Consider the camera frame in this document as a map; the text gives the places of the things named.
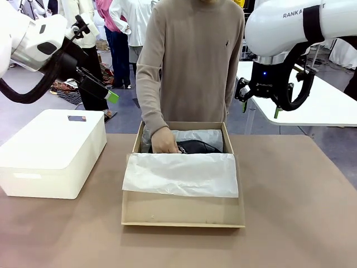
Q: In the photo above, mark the white tissue paper sheet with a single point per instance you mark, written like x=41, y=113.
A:
x=181, y=176

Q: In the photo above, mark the person white jacket black trousers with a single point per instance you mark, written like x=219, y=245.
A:
x=96, y=106

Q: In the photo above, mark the brown cardboard shoe box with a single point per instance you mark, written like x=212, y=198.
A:
x=181, y=209

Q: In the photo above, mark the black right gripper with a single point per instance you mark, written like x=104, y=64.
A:
x=265, y=81

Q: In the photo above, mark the large white table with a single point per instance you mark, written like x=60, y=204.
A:
x=306, y=103

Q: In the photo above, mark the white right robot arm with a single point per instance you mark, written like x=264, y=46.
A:
x=279, y=28

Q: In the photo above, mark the white plastic crate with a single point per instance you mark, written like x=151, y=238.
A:
x=246, y=51

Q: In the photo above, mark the person in beige sweater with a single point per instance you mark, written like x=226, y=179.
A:
x=195, y=56

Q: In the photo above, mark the pile of patterned fabric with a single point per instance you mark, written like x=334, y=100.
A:
x=64, y=86

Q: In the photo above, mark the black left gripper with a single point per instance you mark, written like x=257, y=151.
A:
x=69, y=60

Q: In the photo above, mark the black leather shoe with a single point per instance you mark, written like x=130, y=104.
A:
x=200, y=146

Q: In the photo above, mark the person's right forearm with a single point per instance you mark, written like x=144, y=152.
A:
x=152, y=117

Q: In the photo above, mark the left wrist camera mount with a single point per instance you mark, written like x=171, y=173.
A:
x=81, y=23

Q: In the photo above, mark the white plastic storage box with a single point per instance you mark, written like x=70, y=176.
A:
x=42, y=156

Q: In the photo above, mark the small dark flat card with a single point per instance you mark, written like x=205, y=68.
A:
x=76, y=118

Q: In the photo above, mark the person's right hand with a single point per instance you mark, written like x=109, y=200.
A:
x=163, y=142

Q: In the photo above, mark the figure in white shirt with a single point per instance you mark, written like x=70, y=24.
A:
x=134, y=22

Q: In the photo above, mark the person in pink top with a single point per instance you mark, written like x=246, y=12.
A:
x=120, y=56

